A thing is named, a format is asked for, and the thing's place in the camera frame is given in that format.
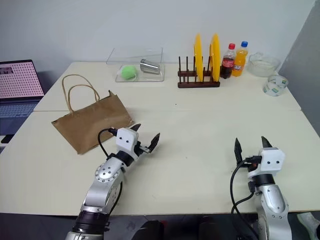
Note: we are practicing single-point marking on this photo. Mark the steel cup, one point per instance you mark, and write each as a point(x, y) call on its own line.
point(149, 67)

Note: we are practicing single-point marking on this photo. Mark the orange soda bottle blue cap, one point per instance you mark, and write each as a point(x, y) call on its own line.
point(239, 65)

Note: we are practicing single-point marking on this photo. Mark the clear plastic box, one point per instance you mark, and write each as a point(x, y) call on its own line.
point(150, 78)

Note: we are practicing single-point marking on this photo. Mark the green ball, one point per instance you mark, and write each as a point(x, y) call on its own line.
point(128, 72)

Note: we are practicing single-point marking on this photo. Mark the clear tape roll green print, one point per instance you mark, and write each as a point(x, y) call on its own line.
point(273, 86)

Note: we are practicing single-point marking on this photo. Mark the laptop with pink screen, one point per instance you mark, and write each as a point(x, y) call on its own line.
point(17, 80)

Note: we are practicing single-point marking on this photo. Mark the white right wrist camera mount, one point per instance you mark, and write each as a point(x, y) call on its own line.
point(271, 160)

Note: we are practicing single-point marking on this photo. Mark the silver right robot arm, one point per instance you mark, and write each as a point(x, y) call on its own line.
point(272, 200)

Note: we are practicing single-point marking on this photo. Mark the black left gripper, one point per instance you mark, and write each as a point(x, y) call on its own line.
point(139, 149)

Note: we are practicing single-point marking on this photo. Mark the cola bottle with red cap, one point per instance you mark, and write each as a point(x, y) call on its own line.
point(227, 67)

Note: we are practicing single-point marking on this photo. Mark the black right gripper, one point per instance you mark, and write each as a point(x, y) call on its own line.
point(251, 167)

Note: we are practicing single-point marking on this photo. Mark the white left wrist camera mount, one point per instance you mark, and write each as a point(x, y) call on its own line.
point(126, 143)

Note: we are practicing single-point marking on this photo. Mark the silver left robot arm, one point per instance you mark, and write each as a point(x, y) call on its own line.
point(107, 175)

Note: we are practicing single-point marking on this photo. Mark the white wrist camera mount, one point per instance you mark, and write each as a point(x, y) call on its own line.
point(271, 160)
point(126, 143)

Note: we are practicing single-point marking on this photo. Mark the dark rounded shape red spot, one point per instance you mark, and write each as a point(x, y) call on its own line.
point(150, 231)

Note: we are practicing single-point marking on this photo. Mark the clear glass bowl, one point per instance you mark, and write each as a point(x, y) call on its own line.
point(262, 66)

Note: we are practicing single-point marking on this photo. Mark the dark wooden dish rack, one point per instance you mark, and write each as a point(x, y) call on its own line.
point(197, 84)

